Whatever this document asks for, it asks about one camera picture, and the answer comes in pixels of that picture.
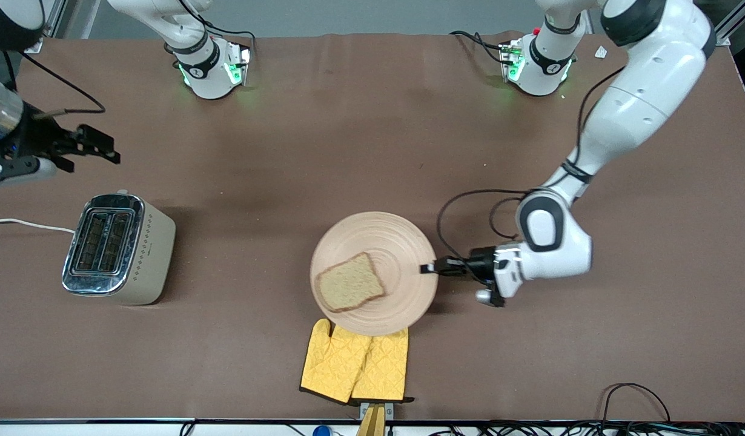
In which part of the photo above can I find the aluminium frame profile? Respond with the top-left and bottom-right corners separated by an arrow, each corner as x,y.
21,0 -> 67,54
715,0 -> 745,47

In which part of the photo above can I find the beige chrome toaster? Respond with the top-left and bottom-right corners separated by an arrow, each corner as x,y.
62,190 -> 177,306

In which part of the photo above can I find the white table edge rail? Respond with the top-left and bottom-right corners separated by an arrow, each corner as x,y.
0,421 -> 362,436

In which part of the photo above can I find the black cable bundle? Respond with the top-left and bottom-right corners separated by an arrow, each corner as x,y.
427,421 -> 745,436

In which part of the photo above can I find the brown bread slice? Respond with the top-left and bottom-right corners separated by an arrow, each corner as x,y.
315,252 -> 386,313

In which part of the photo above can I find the metal bracket with wooden sticks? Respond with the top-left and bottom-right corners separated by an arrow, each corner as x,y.
356,402 -> 395,436

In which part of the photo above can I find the round wooden plate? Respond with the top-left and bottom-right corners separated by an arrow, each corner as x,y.
310,211 -> 438,337

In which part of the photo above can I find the black right base cable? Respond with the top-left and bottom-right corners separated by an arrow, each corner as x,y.
197,18 -> 257,61

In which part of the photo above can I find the yellow quilted oven mitt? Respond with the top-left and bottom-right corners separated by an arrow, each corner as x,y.
300,319 -> 374,405
351,327 -> 416,404

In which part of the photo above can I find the white toaster power cord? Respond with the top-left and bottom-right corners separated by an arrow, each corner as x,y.
0,218 -> 76,234

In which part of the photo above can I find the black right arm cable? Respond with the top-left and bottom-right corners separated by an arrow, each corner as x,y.
2,50 -> 107,119

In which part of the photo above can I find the black left base cable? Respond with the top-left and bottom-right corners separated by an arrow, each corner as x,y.
449,30 -> 508,65

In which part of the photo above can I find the brown table cover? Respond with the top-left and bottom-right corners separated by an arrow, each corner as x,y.
0,31 -> 745,423

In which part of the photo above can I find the black looped cable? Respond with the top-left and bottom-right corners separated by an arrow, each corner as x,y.
601,382 -> 672,424

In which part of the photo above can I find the black base cable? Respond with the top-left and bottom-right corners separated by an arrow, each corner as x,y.
197,18 -> 257,61
449,30 -> 508,65

